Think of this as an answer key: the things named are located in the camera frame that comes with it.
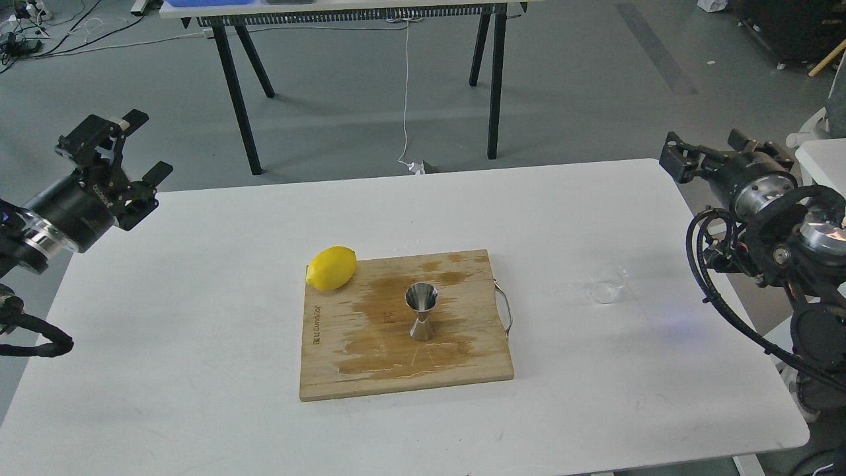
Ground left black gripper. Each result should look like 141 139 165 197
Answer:
23 109 173 254

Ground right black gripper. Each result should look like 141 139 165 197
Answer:
658 129 797 222

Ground clear glass measuring cup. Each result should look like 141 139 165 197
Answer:
588 263 629 305

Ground steel jigger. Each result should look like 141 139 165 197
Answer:
404 282 440 342

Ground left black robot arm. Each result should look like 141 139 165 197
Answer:
2 108 173 358

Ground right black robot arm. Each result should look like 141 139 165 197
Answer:
658 129 845 414

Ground white office chair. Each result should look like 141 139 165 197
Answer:
787 84 845 149

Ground blue tray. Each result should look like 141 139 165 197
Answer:
167 0 252 8

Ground black legged background table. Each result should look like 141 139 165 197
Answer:
159 0 529 177

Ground yellow lemon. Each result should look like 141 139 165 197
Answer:
305 246 357 292

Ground wooden cutting board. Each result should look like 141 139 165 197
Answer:
299 249 514 401

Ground floor cables bundle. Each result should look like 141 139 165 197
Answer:
0 0 143 67

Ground white hanging cable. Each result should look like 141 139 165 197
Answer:
395 19 440 177

